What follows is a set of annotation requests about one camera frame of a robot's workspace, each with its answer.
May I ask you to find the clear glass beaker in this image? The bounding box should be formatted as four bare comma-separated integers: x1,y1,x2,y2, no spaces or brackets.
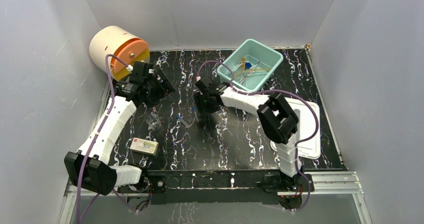
145,113,161,131

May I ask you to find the amber rubber tube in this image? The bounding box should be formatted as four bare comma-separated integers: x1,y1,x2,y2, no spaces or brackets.
234,57,271,80

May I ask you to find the white red slide box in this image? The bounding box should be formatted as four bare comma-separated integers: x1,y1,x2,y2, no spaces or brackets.
129,138,159,155

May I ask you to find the mint green plastic bin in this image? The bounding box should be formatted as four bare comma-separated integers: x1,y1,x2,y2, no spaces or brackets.
217,39,284,92

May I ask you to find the white plastic bin lid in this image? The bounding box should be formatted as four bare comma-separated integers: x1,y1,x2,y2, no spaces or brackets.
286,97,321,159

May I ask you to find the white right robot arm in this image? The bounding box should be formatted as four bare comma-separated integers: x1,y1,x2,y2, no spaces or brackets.
193,77,302,191

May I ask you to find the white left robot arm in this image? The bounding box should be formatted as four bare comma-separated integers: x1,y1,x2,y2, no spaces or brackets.
64,62,175,195

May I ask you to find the white orange cylinder drum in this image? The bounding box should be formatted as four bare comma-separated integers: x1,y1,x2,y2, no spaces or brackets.
89,26,150,73

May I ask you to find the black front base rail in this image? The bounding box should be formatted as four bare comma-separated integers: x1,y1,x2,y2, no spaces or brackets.
118,169,317,206

